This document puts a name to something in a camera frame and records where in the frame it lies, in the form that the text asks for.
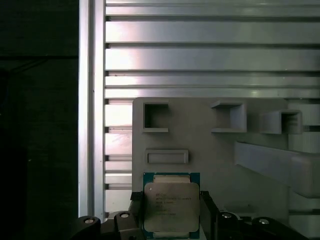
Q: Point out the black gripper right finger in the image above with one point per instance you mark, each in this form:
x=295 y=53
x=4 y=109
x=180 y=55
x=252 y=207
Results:
x=225 y=227

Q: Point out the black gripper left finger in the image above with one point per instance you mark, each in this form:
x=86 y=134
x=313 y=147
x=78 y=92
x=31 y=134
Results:
x=125 y=227

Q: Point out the silver CPU chip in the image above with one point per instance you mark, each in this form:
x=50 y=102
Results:
x=170 y=207

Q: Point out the grey plastic parts rack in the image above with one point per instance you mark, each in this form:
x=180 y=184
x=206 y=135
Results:
x=190 y=140

